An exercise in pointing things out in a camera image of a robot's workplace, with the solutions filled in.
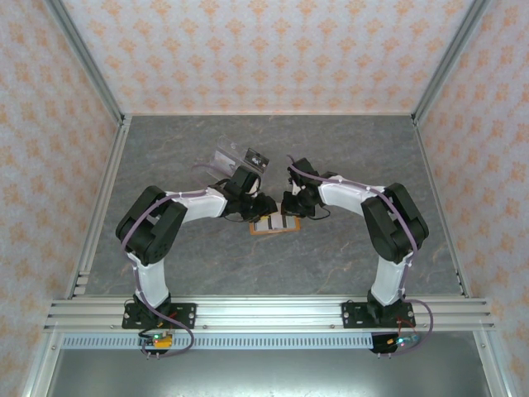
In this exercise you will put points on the pale glossy card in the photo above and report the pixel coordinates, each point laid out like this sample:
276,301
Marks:
263,226

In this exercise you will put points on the orange card wallet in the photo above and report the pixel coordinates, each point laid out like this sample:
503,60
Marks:
274,233

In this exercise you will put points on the black credit card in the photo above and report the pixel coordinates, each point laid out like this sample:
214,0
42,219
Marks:
256,159

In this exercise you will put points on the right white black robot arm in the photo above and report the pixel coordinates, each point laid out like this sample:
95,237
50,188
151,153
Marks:
390,281

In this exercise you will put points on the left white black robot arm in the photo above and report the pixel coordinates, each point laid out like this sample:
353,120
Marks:
153,281

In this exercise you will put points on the white frosted card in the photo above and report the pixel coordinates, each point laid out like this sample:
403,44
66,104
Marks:
287,223

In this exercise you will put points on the aluminium back edge strip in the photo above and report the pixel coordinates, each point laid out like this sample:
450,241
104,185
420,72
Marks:
268,113

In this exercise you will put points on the grey metal front panel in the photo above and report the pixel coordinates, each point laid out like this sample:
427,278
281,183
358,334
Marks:
268,372

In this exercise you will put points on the right control board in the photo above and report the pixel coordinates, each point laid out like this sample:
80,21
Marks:
396,342

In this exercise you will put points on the control board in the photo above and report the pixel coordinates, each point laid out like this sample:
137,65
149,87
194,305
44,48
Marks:
396,342
159,341

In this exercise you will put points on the left control board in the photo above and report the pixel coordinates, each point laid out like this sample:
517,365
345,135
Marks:
159,341

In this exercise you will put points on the aluminium mounting rail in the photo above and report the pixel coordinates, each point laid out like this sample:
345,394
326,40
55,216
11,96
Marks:
268,314

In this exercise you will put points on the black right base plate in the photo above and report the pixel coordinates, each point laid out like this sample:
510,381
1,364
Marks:
351,316

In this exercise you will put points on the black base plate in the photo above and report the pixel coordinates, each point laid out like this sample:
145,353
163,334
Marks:
186,314
351,316

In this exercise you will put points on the aluminium floor rail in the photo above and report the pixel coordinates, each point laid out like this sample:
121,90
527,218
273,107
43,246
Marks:
120,140
430,165

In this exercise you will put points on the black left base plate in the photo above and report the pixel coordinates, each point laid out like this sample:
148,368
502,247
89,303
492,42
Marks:
186,314

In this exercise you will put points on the aluminium frame post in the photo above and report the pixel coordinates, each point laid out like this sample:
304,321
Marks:
87,62
447,62

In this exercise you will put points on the aluminium front frame leg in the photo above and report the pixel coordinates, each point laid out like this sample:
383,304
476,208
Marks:
498,372
40,372

